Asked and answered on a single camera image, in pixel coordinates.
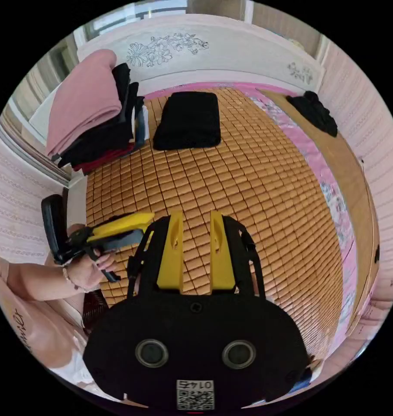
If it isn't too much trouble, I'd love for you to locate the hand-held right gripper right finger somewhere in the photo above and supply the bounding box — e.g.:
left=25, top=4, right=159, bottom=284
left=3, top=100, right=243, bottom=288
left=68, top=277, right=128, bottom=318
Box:
left=210, top=210, right=237, bottom=291

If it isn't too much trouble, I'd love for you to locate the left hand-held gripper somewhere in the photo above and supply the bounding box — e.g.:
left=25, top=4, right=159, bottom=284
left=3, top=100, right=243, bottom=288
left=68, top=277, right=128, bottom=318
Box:
left=65, top=212, right=155, bottom=283

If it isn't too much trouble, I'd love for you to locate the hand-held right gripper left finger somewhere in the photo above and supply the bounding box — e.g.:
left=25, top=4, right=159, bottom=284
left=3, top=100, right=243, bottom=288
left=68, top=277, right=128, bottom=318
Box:
left=156, top=211, right=184, bottom=292

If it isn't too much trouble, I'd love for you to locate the person's left forearm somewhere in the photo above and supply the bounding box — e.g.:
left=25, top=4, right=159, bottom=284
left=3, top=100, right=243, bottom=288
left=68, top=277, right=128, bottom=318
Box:
left=6, top=261, right=85, bottom=301

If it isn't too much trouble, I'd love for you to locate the person's left hand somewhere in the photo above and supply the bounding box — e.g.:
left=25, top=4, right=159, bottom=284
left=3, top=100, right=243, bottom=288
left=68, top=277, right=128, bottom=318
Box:
left=66, top=223, right=118, bottom=293

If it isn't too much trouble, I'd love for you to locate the bed with woven mat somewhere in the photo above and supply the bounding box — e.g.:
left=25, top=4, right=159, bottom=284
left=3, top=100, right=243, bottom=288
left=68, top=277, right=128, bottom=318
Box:
left=68, top=14, right=380, bottom=366

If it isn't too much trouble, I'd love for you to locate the folded black garment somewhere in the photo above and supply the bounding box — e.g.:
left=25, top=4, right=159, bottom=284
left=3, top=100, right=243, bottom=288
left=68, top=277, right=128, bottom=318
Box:
left=152, top=91, right=222, bottom=151

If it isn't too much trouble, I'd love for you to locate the pile of clothes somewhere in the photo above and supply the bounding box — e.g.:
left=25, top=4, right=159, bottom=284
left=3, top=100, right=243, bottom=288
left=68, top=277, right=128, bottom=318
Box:
left=45, top=49, right=150, bottom=175

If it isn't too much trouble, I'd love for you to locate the person's body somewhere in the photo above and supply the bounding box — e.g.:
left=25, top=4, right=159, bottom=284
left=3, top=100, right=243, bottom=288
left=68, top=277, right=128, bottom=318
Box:
left=0, top=248, right=122, bottom=402

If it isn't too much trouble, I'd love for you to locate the crumpled black garment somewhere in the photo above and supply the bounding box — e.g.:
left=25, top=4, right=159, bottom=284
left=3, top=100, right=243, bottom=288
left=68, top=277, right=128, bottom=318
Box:
left=286, top=91, right=338, bottom=138

